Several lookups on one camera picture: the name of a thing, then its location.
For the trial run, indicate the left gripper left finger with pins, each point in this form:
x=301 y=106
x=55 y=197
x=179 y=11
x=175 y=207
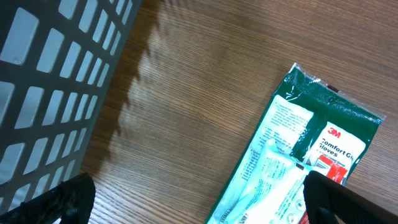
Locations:
x=71 y=202

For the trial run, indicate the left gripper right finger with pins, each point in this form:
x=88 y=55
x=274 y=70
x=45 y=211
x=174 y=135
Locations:
x=328 y=202

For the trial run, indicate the green 3M gloves package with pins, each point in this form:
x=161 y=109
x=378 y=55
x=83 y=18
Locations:
x=307 y=126

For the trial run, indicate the grey plastic mesh basket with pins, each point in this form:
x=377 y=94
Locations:
x=57 y=61

